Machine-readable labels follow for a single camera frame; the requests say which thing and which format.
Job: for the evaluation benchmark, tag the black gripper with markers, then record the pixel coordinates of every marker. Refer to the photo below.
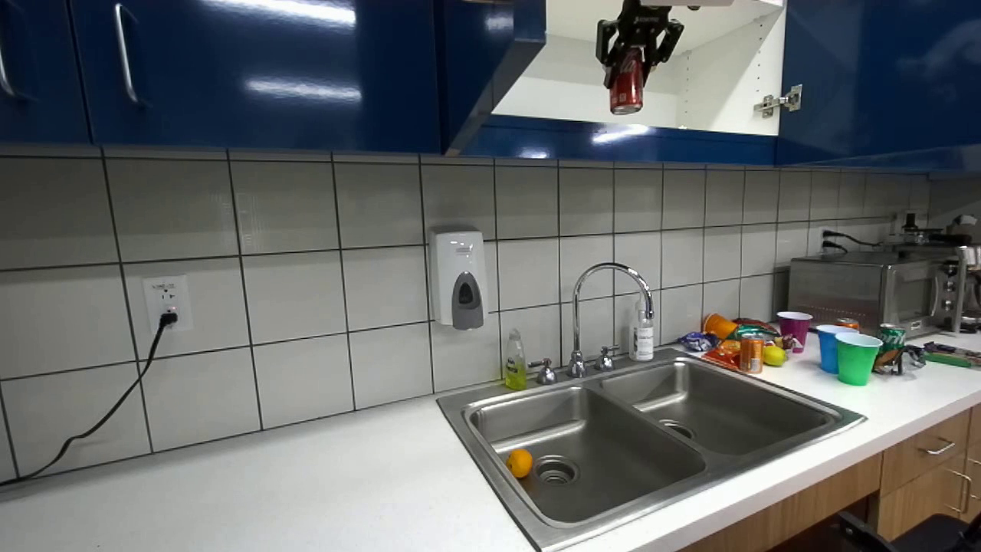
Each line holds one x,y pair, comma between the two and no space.
641,15

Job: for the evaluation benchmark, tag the red cola can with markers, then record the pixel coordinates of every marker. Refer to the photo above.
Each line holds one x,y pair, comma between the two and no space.
628,89

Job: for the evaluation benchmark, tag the tan snack can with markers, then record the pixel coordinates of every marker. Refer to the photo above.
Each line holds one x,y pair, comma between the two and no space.
748,353

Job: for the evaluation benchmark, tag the metal sink drain strainer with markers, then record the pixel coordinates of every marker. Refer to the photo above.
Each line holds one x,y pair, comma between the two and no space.
679,430
553,473

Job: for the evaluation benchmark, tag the stainless steel double sink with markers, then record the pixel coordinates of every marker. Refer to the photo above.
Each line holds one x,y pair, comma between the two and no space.
625,449

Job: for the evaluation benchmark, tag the blue glossy cabinet door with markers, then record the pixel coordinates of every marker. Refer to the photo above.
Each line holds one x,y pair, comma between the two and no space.
264,72
492,62
878,72
42,72

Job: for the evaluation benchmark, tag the metal cabinet hinge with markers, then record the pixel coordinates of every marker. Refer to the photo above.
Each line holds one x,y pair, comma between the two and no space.
781,98

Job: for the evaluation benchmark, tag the chrome faucet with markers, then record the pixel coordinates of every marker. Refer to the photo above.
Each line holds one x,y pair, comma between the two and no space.
578,325

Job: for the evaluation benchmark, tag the clear pump soap bottle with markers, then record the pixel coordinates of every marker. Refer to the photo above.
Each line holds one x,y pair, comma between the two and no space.
641,342

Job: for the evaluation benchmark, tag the blue snack bag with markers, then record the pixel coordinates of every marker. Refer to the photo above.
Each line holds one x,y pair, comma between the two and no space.
695,342

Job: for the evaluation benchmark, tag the green snack bag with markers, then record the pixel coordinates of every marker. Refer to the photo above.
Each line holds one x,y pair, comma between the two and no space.
757,331

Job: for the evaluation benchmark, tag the orange snack bag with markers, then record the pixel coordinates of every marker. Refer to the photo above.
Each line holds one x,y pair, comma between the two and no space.
724,357

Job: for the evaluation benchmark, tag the purple plastic cup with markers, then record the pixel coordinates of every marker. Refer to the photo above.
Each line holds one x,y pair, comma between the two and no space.
796,330

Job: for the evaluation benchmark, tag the silver toaster oven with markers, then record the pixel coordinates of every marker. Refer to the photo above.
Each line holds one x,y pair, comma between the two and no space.
860,292

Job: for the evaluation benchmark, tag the yellow-green toy fruit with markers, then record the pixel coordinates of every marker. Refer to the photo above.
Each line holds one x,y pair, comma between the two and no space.
775,357

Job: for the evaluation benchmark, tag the green dish soap bottle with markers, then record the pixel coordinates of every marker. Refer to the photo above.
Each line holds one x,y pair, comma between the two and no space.
517,372

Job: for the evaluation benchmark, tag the blue plastic cup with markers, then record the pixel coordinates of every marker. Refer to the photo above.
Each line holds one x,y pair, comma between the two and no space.
826,351

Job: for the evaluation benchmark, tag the green plastic cup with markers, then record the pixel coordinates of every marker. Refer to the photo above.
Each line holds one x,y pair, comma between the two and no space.
857,364

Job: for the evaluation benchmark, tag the silver coffee machine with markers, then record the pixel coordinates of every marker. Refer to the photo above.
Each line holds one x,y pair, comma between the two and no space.
966,276

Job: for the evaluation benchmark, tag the small orange fruit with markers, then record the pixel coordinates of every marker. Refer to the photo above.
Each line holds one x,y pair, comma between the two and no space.
520,463

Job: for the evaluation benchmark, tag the green flat packet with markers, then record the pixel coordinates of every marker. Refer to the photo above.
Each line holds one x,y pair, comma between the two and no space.
951,357

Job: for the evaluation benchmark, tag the wooden base cabinet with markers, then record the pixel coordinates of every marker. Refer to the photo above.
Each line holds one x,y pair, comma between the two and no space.
922,479

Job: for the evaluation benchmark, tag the black chair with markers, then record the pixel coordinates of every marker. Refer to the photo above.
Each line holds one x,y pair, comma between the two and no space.
922,534

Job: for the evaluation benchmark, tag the open white wall cabinet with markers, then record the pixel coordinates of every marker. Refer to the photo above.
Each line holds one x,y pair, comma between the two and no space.
715,80

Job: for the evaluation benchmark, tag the white wall soap dispenser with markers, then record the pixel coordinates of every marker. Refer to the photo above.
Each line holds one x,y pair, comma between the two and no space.
459,272

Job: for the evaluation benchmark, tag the white wall power outlet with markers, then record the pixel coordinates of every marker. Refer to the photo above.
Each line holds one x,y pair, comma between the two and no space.
163,294

